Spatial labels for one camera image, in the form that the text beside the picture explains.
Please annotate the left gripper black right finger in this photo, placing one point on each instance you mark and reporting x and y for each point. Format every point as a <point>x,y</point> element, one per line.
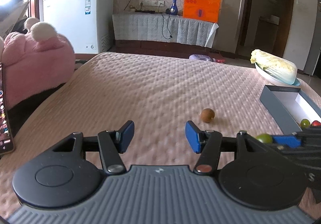
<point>209,145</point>

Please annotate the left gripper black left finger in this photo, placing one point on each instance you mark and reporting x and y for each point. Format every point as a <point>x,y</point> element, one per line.
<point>110,144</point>

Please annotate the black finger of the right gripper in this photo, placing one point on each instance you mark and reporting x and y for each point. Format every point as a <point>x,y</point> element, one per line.
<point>307,137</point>

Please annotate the green lime fruit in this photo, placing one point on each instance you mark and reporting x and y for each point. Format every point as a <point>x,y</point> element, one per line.
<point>305,123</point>

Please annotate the red apple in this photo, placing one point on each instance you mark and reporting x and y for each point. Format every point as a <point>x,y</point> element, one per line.
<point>315,123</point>

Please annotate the green tomato with stem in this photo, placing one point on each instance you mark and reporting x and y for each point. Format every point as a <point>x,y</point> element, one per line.
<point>264,138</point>

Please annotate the grey cardboard box lid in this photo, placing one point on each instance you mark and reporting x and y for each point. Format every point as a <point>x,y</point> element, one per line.
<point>288,106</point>

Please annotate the brown kiwi far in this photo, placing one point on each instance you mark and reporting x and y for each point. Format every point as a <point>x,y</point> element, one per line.
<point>207,115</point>

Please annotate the light blue plate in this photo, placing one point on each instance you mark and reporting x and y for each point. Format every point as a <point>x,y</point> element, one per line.
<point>274,81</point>

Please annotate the napa cabbage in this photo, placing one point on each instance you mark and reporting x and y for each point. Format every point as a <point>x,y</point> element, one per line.
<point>277,67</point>

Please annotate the pink quilted table cover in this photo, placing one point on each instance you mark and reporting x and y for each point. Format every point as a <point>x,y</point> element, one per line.
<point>159,95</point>

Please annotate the grey refrigerator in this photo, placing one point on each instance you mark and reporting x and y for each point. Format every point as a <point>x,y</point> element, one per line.
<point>314,54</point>

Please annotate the purple plastic jug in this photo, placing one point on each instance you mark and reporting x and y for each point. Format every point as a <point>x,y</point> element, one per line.
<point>201,57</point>

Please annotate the pink plush toy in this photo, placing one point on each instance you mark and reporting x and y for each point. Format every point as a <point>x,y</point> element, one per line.
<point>34,62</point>

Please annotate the cloth covered tv cabinet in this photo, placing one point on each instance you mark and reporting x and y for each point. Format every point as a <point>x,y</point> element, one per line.
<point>162,35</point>

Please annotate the white chest freezer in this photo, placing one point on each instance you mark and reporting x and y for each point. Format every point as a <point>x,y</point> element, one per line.
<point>87,24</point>

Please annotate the black power strip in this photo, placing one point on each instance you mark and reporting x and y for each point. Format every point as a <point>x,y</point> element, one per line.
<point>146,11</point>

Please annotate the blue glass bottle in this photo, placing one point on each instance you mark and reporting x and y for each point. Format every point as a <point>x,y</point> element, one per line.
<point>173,10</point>

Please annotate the orange gift bag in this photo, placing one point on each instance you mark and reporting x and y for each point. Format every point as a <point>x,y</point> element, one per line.
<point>204,10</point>

